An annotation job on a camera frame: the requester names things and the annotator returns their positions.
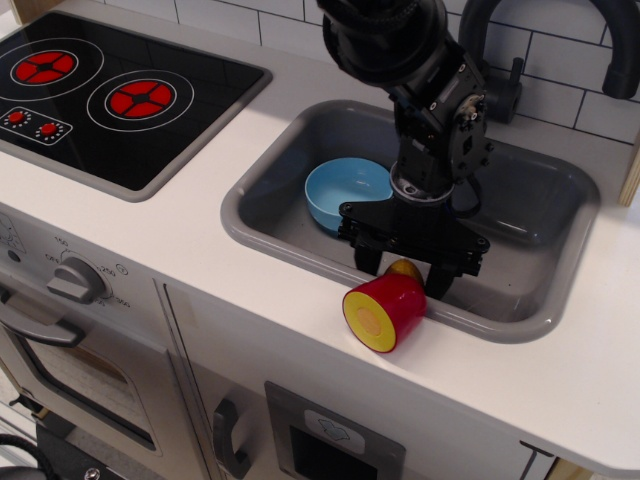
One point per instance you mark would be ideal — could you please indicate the light blue plastic bowl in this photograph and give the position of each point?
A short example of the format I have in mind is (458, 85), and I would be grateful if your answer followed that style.
(345, 179)

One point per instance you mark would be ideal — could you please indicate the grey oven knob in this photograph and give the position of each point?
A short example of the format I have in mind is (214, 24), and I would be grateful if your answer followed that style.
(76, 280)

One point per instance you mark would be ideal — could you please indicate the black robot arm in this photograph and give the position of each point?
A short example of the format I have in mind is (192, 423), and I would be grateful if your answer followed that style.
(405, 48)

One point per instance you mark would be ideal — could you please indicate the yellow toy corn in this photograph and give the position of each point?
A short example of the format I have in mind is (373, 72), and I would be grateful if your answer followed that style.
(405, 267)

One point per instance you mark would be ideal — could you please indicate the black toy faucet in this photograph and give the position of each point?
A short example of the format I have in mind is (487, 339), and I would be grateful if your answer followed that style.
(570, 63)

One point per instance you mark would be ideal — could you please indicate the grey toy sink basin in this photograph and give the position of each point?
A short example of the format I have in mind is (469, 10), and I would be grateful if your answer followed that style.
(537, 212)

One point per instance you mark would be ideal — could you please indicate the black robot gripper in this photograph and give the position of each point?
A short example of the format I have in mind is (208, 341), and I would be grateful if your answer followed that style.
(429, 234)

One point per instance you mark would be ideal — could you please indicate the toy oven door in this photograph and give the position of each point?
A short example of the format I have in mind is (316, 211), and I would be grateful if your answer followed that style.
(80, 386)

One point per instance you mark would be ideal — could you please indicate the red yellow toy fruit half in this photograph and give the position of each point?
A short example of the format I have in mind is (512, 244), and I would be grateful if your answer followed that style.
(384, 312)

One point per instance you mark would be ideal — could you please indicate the black toy stovetop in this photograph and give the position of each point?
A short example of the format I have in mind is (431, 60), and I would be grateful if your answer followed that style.
(114, 110)

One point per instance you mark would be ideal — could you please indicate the grey dishwasher panel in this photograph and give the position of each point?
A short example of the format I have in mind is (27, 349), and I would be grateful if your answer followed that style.
(313, 442)

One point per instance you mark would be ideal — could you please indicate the grey cabinet door handle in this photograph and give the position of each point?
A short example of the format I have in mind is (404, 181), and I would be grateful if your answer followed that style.
(236, 463)

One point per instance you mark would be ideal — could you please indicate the grey oven door handle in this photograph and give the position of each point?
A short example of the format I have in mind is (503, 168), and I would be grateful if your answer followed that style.
(62, 333)

